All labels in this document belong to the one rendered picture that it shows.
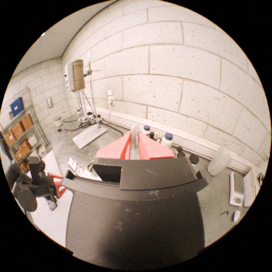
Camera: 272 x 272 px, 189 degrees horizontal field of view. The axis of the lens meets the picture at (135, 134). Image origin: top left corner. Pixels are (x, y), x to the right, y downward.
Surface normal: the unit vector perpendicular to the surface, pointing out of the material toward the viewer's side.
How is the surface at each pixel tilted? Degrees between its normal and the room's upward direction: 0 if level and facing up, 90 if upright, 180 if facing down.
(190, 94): 90
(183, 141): 90
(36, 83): 90
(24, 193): 67
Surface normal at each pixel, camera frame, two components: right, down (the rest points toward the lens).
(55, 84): 0.84, 0.33
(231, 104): -0.54, 0.50
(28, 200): 0.92, -0.29
